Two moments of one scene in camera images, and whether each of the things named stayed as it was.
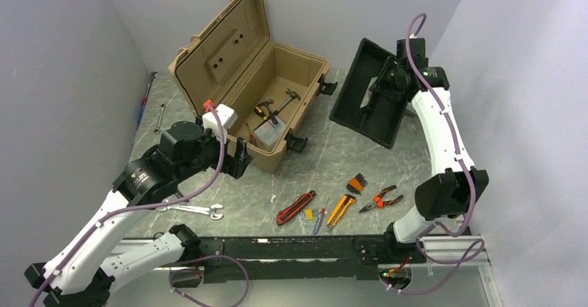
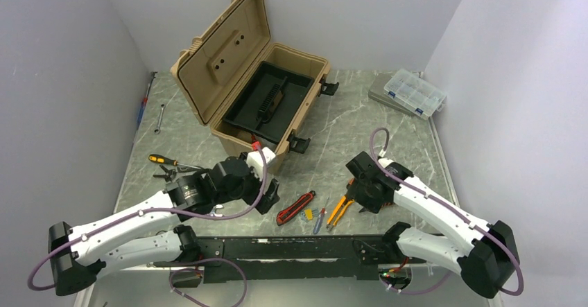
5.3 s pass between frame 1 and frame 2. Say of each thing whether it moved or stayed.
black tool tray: moved
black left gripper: moved
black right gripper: moved
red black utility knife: stayed
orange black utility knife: stayed
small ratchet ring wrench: stayed
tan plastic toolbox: stayed
